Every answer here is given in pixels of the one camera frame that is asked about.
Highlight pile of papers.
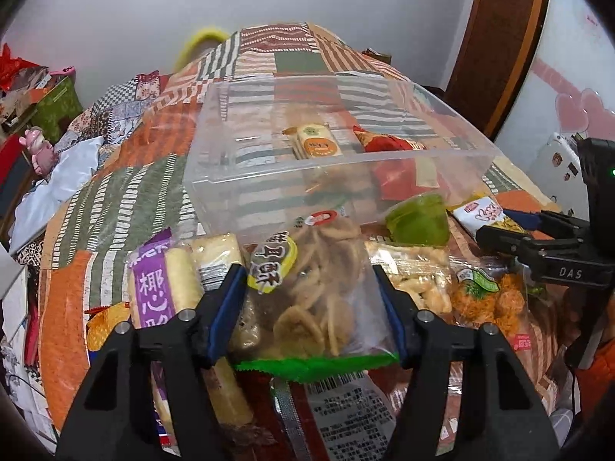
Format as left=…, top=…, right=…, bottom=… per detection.
left=0, top=65, right=53, bottom=130

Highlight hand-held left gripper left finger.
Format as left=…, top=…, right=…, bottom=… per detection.
left=57, top=263, right=248, bottom=461

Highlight yellow plush object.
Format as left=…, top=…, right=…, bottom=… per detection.
left=174, top=26, right=231, bottom=70

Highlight orange label cracker packet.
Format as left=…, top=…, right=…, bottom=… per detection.
left=283, top=124, right=346, bottom=160

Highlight green snack packet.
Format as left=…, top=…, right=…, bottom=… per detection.
left=384, top=193, right=451, bottom=247

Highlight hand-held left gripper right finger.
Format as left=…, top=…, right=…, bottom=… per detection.
left=371, top=263, right=560, bottom=461

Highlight purple rice roll packet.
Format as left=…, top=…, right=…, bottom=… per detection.
left=127, top=228, right=205, bottom=443

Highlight pink heart stickers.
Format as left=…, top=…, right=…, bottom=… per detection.
left=531, top=58, right=615, bottom=140

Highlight clear banana chips bag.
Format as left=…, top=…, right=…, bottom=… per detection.
left=231, top=209, right=402, bottom=385

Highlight stack of books and papers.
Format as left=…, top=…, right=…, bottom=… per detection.
left=0, top=245, right=58, bottom=452

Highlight white yellow snack packet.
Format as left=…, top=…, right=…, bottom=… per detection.
left=449, top=195, right=529, bottom=241

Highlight striped patchwork blanket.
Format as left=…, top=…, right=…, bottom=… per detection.
left=38, top=22, right=577, bottom=461

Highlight clear fried puffs packet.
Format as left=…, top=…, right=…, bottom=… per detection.
left=365, top=240, right=455, bottom=315

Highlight red patterned snack bag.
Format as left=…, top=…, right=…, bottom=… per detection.
left=353, top=125, right=435, bottom=200

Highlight yellow net snack packet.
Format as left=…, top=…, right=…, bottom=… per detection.
left=86, top=302, right=133, bottom=351

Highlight orange shredded snack packet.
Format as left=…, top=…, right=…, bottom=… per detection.
left=449, top=262, right=534, bottom=342

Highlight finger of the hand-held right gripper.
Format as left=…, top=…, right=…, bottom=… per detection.
left=501, top=209, right=593, bottom=240
left=475, top=225, right=615, bottom=290

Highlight green box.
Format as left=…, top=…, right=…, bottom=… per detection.
left=30, top=77, right=85, bottom=142

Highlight clear plastic container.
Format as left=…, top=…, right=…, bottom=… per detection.
left=183, top=73, right=503, bottom=245

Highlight floral checkered quilt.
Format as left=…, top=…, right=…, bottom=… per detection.
left=58, top=72, right=174, bottom=154

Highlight red box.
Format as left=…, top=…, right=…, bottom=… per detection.
left=0, top=134, right=34, bottom=217

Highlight white box with stickers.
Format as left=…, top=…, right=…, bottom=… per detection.
left=526, top=132, right=589, bottom=212

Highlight white cloth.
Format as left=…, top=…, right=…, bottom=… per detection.
left=10, top=135, right=104, bottom=253

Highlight wooden door frame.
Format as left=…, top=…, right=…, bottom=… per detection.
left=444, top=0, right=553, bottom=140

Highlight pink toy figure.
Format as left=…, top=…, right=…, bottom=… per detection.
left=19, top=126, right=56, bottom=176

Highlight red plastic bag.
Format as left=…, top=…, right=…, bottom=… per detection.
left=0, top=43, right=42, bottom=90

